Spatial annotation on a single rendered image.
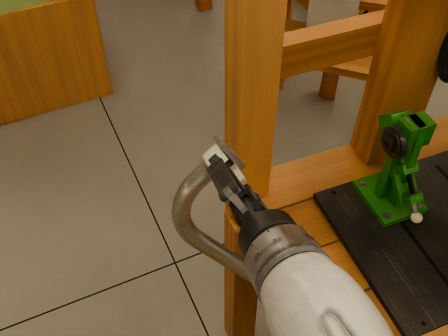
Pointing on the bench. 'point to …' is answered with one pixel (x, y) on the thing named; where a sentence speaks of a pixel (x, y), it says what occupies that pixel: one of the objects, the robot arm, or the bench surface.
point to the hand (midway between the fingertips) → (224, 168)
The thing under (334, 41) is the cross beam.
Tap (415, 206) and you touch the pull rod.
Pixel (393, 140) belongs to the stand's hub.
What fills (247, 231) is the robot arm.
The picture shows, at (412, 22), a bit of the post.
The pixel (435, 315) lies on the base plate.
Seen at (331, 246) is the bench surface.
